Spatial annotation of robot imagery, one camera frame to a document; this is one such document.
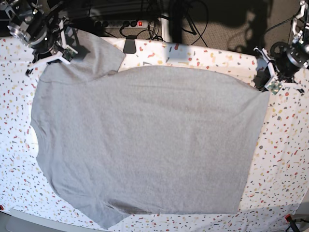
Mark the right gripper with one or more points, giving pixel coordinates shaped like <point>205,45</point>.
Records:
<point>50,46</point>

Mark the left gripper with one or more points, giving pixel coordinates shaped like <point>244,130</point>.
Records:
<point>282,65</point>

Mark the grey T-shirt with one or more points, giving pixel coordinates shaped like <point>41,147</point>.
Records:
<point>148,140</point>

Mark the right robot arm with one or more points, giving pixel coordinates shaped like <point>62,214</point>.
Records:
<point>36,24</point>

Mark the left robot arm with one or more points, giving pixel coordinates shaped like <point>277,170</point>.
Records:
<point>300,31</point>

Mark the white power strip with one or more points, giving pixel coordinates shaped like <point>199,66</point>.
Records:
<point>117,24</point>

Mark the black table clamp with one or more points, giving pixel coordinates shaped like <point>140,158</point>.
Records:
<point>130,46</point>

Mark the red clamp right corner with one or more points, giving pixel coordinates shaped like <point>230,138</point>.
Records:
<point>288,218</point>

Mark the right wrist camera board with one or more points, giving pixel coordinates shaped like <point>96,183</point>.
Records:
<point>68,54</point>

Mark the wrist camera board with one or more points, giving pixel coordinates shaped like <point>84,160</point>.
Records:
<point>274,87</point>
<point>68,54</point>

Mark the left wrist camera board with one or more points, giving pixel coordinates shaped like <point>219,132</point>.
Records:
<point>274,87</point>

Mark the white table leg post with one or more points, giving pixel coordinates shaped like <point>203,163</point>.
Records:
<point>165,30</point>

